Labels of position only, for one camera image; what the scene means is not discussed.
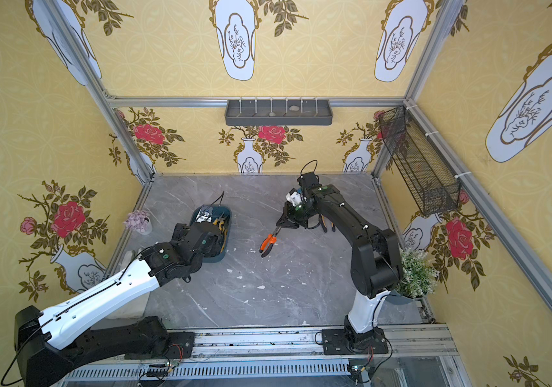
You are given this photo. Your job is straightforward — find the teal plastic storage box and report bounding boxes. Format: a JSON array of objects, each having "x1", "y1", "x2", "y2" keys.
[{"x1": 190, "y1": 204, "x2": 232, "y2": 264}]

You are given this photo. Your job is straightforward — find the orange black pliers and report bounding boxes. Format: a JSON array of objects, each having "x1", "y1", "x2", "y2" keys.
[{"x1": 259, "y1": 227, "x2": 282, "y2": 257}]

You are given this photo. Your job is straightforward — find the yellow black pliers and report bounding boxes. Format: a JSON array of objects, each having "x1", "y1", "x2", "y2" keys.
[{"x1": 319, "y1": 214, "x2": 336, "y2": 233}]

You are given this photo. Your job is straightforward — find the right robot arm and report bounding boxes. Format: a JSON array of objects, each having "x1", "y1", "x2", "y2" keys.
[{"x1": 276, "y1": 177, "x2": 403, "y2": 343}]

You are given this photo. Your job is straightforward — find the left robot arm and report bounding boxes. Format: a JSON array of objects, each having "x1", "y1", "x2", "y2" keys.
[{"x1": 13, "y1": 220, "x2": 230, "y2": 386}]

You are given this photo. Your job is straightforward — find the pink flower pot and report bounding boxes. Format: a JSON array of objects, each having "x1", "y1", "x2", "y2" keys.
[{"x1": 124, "y1": 210, "x2": 153, "y2": 235}]

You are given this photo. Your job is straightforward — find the green potted plant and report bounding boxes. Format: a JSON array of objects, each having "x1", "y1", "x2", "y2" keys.
[{"x1": 390, "y1": 249, "x2": 440, "y2": 299}]

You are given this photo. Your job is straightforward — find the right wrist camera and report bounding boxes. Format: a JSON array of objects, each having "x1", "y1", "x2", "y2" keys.
[{"x1": 286, "y1": 172, "x2": 321, "y2": 208}]

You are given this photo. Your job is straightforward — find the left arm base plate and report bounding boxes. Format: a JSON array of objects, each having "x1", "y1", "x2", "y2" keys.
[{"x1": 140, "y1": 331, "x2": 196, "y2": 361}]

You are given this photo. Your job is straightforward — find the grey wall shelf tray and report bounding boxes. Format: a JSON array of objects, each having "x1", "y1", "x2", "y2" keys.
[{"x1": 224, "y1": 98, "x2": 334, "y2": 127}]

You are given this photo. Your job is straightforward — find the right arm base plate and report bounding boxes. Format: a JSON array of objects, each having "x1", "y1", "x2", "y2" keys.
[{"x1": 321, "y1": 327, "x2": 390, "y2": 356}]

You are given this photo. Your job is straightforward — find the black wire mesh basket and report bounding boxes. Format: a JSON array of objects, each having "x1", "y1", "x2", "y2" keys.
[{"x1": 378, "y1": 106, "x2": 461, "y2": 216}]

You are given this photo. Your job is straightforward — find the aluminium front rail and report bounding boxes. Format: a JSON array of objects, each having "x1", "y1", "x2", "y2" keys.
[{"x1": 56, "y1": 324, "x2": 472, "y2": 386}]

